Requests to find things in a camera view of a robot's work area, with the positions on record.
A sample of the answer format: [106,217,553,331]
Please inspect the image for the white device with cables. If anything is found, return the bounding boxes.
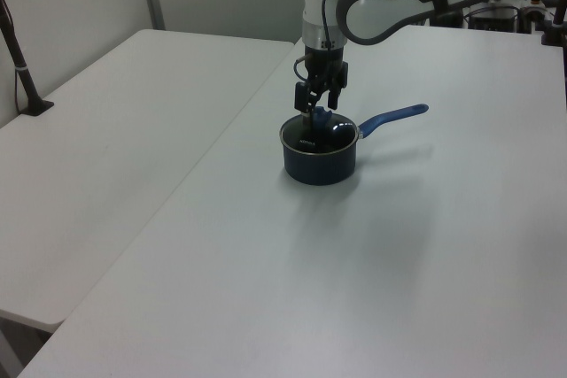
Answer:
[517,0,555,35]

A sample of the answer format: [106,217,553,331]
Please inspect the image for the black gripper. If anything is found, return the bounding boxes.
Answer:
[292,45,350,127]

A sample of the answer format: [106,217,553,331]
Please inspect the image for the black pole with flat base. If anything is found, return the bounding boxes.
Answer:
[0,0,56,116]

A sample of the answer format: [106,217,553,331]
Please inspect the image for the black pole with table clamp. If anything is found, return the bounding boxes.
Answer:
[540,0,567,47]

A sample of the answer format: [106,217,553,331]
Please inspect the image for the dark saucepan with blue handle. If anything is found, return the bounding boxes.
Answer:
[278,103,431,187]

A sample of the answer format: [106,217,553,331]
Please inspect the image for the glass lid with blue knob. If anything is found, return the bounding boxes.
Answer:
[279,105,360,157]

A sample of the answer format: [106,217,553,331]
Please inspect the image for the black equipment box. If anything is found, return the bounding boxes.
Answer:
[468,4,520,33]

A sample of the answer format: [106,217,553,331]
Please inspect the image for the white side table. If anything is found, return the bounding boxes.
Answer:
[0,28,296,327]

